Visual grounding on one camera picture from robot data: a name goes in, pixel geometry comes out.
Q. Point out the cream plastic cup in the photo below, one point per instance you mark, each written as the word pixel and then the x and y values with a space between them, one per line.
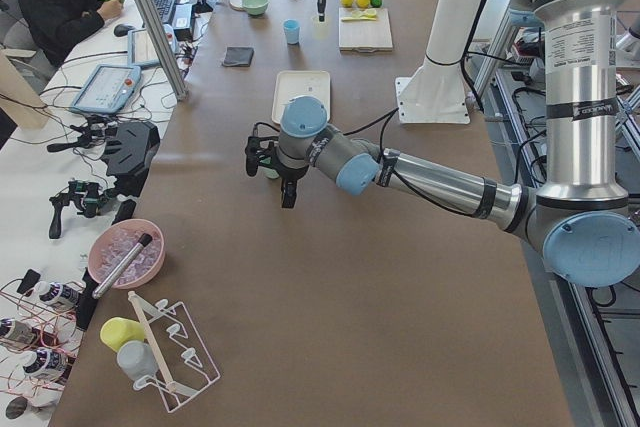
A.
pixel 320 27

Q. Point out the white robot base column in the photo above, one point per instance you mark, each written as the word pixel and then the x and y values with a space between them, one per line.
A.
pixel 435 93

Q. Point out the cream serving tray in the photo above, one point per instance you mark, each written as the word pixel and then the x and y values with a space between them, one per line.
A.
pixel 294 83

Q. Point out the green plastic cup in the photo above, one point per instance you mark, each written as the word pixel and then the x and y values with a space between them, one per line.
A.
pixel 271 173

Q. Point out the yellow plastic knife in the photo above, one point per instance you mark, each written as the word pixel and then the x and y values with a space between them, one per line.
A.
pixel 358 19

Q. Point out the blue plastic cup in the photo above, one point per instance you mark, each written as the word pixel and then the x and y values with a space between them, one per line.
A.
pixel 291 28

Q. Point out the wooden cutting board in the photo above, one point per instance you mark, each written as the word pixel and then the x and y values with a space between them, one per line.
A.
pixel 365 37

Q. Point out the green bowl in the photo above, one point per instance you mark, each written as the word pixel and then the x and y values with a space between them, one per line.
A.
pixel 255 7

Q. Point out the dark grey cloth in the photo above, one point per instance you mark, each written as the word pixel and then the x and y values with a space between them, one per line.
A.
pixel 238 56

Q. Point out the metal muddler black tip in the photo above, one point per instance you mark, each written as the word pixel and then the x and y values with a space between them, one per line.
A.
pixel 144 240

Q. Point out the pink bowl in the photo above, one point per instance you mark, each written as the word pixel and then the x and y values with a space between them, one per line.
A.
pixel 105 237

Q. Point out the clear ice cubes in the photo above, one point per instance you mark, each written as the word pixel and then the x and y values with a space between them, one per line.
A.
pixel 115 250

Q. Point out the teach pendant tablet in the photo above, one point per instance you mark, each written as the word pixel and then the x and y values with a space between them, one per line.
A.
pixel 107 90
pixel 141 51

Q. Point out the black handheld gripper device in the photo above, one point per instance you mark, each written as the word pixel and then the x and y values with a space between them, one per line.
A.
pixel 96 130

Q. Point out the black computer mouse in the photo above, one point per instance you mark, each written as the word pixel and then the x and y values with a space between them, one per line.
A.
pixel 121 30

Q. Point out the yellow-green plastic cup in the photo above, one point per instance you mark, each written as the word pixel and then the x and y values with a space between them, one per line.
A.
pixel 117 331

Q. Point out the grey plastic cup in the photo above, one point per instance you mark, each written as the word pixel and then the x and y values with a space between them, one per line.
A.
pixel 136 360

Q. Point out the white labelled bottle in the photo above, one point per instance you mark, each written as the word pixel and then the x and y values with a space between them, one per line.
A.
pixel 18 333
pixel 58 296
pixel 44 364

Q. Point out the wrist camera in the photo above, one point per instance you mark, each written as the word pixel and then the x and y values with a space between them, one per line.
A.
pixel 259 151

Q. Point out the aluminium frame post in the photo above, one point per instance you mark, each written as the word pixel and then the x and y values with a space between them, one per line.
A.
pixel 164 53

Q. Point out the white wire cup rack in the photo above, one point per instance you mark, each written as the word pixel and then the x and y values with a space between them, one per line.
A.
pixel 182 367

